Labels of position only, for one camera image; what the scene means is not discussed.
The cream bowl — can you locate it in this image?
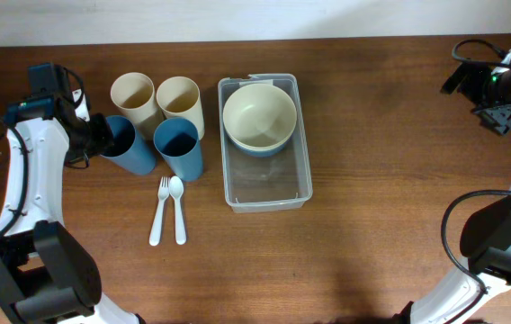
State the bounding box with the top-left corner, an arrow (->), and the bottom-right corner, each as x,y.
228,133 -> 292,152
223,84 -> 298,139

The cream cup back left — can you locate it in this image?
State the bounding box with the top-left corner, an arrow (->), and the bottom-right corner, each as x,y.
110,72 -> 164,140

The white plastic fork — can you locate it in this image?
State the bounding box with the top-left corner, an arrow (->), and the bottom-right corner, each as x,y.
148,176 -> 169,247

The blue cup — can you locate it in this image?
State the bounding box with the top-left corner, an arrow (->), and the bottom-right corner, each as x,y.
102,115 -> 157,176
153,118 -> 203,182

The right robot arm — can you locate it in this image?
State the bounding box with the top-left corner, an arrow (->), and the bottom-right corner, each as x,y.
392,44 -> 511,324

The cream cup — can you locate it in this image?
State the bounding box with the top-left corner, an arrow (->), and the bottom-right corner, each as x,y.
110,72 -> 164,140
156,76 -> 205,140

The blue bowl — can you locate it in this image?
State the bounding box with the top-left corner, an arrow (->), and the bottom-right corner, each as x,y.
233,141 -> 288,158

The white plastic spoon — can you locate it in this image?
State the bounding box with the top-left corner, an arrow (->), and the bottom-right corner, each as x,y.
168,175 -> 187,245

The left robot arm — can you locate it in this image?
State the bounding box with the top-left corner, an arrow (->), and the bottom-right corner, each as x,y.
0,63 -> 143,324

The cream cup back right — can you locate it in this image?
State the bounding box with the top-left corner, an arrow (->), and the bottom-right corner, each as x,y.
156,76 -> 205,140

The clear plastic container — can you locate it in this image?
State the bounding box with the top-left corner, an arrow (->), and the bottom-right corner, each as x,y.
218,74 -> 312,213

